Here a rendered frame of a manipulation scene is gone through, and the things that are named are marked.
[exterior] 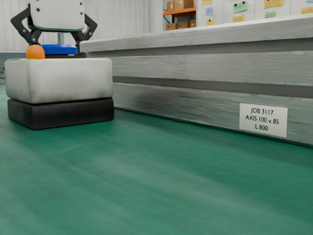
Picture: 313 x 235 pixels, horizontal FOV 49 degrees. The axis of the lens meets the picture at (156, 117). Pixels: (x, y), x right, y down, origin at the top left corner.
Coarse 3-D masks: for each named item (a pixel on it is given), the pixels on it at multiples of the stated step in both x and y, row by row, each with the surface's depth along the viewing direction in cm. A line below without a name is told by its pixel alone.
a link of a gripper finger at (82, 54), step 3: (84, 33) 69; (87, 33) 68; (90, 33) 68; (87, 36) 68; (90, 36) 68; (78, 39) 68; (87, 39) 68; (78, 42) 67; (75, 45) 68; (78, 45) 67; (78, 48) 67; (78, 51) 67; (78, 54) 68; (81, 54) 67; (84, 54) 68; (84, 57) 68
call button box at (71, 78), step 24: (24, 72) 29; (48, 72) 29; (72, 72) 30; (96, 72) 32; (24, 96) 30; (48, 96) 29; (72, 96) 30; (96, 96) 32; (24, 120) 30; (48, 120) 29; (72, 120) 31; (96, 120) 32
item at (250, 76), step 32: (160, 32) 33; (192, 32) 29; (224, 32) 27; (256, 32) 24; (288, 32) 22; (128, 64) 38; (160, 64) 33; (192, 64) 30; (224, 64) 27; (256, 64) 25; (288, 64) 23; (128, 96) 39; (160, 96) 34; (192, 96) 30; (224, 96) 27; (256, 96) 25; (288, 96) 24; (224, 128) 28; (256, 128) 25; (288, 128) 23
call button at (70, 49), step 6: (48, 48) 31; (54, 48) 31; (60, 48) 31; (66, 48) 32; (72, 48) 32; (48, 54) 32; (54, 54) 32; (60, 54) 32; (66, 54) 33; (72, 54) 34
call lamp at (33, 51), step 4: (28, 48) 29; (32, 48) 28; (36, 48) 28; (40, 48) 29; (28, 52) 28; (32, 52) 28; (36, 52) 28; (40, 52) 29; (44, 52) 29; (28, 56) 29; (32, 56) 28; (36, 56) 28; (40, 56) 29; (44, 56) 29
